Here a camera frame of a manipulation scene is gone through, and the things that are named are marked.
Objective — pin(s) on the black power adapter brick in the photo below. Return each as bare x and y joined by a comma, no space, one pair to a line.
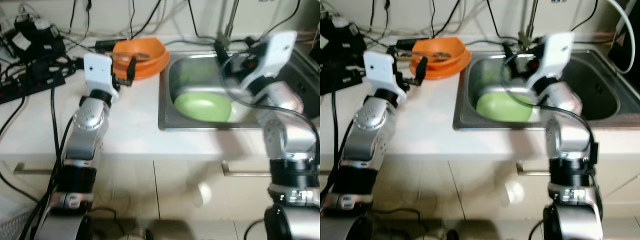
111,44
410,43

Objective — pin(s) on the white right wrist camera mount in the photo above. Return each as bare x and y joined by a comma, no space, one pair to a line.
555,52
275,55

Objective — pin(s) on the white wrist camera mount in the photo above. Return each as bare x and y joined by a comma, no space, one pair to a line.
555,52
97,70
275,55
380,67

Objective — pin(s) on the stainless steel sink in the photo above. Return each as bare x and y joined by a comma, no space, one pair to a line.
200,70
595,85

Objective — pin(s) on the black labelled charger stack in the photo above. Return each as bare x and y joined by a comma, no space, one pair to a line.
340,40
37,40

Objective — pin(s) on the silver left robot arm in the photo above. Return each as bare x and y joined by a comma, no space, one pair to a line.
87,130
367,130

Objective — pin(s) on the black power strip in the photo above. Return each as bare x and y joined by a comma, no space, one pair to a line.
340,82
30,90

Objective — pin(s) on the metal faucet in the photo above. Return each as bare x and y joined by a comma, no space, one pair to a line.
230,25
529,25

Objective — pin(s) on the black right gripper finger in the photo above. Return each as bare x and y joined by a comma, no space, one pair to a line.
223,52
511,52

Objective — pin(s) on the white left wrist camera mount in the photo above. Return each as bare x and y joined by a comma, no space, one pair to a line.
97,70
380,67

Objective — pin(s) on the black appliance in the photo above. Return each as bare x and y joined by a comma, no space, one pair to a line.
625,45

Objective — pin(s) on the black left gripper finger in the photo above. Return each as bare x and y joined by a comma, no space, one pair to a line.
131,67
421,67

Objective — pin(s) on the light green plate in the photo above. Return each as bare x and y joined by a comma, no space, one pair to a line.
502,107
202,107

